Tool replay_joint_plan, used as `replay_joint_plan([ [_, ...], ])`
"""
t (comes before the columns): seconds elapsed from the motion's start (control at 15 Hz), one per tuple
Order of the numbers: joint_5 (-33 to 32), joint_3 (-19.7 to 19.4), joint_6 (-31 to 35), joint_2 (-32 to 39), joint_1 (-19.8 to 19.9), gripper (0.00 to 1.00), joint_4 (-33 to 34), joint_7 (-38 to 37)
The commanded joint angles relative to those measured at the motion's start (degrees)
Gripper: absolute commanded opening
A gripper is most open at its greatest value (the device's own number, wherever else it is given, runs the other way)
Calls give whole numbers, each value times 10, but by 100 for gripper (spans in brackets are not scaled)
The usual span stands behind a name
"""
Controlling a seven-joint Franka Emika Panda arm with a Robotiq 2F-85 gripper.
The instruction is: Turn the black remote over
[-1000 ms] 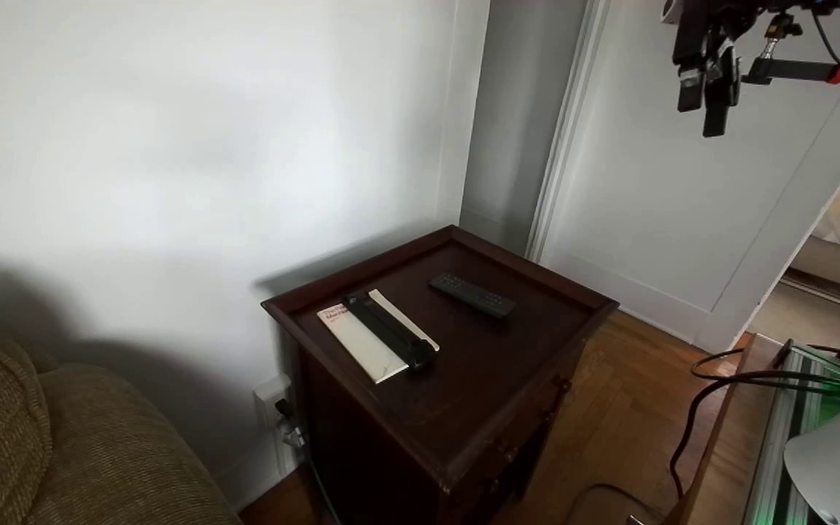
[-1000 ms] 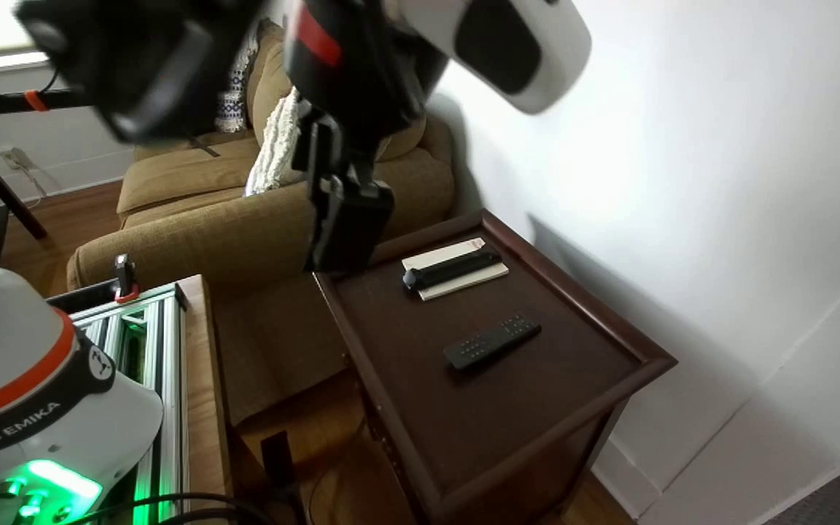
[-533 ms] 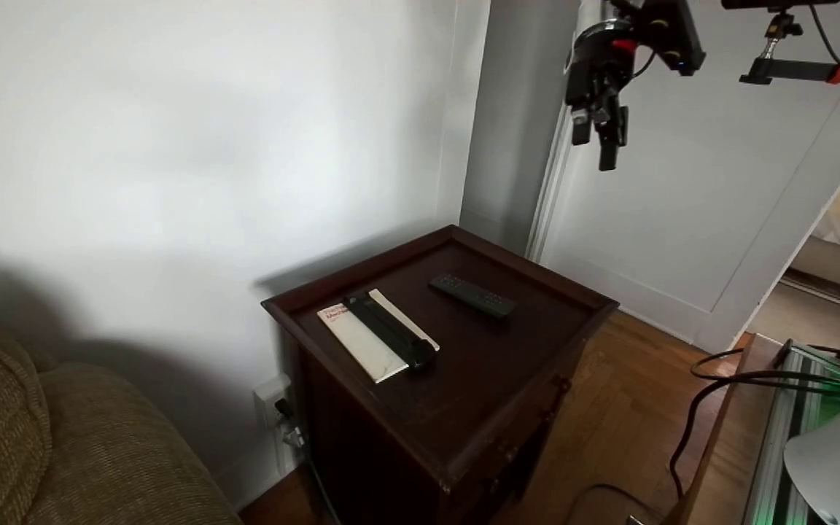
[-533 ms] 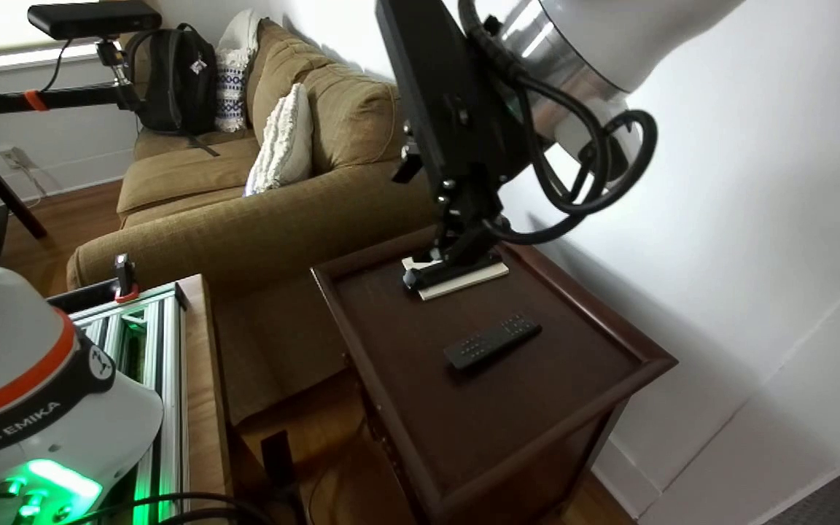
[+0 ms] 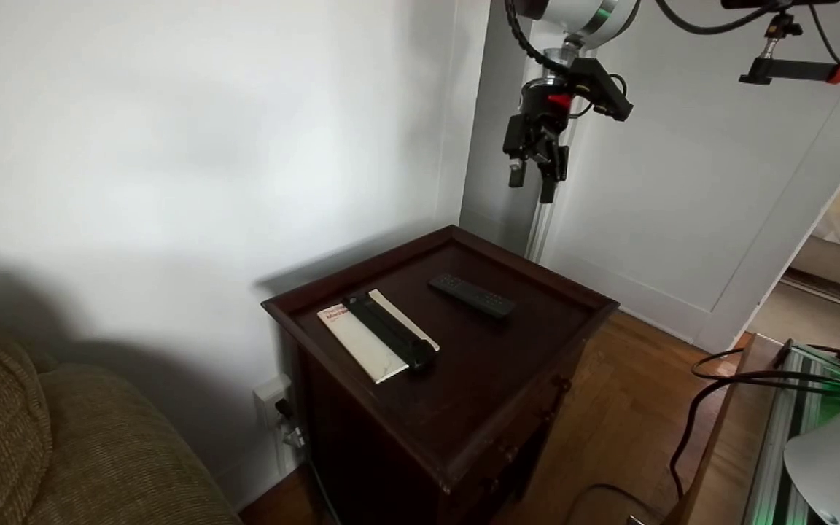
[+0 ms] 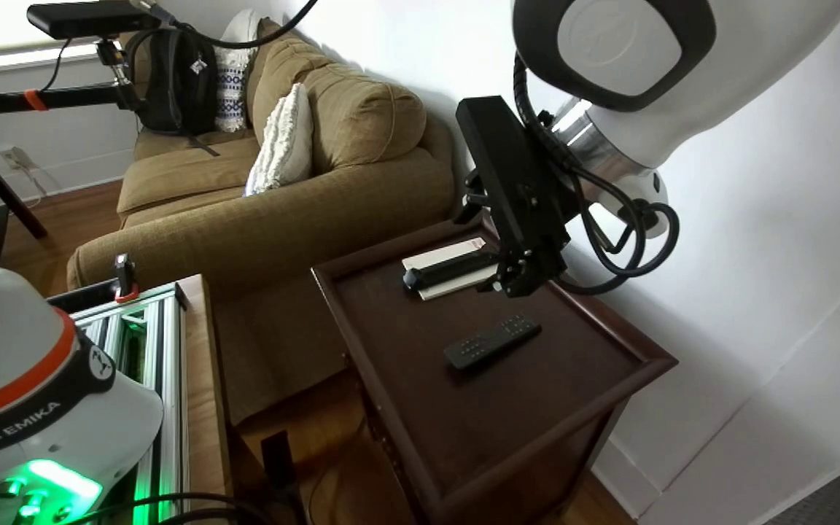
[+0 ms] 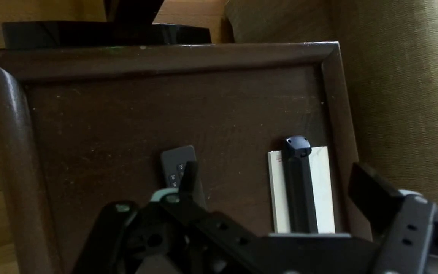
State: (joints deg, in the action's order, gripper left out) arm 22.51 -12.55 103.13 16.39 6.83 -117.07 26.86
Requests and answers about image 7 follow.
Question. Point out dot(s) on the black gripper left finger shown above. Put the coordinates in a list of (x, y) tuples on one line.
[(188, 178)]

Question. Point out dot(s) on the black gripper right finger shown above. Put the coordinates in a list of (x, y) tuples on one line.
[(406, 229)]

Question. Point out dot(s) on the black remote control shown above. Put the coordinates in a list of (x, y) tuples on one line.
[(173, 162)]

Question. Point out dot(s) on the dark brown wooden side table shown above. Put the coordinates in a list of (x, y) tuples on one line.
[(127, 117)]

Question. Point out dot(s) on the olive fabric sofa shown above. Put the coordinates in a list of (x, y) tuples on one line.
[(395, 92)]

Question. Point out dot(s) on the black flat stand base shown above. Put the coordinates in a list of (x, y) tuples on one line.
[(106, 34)]

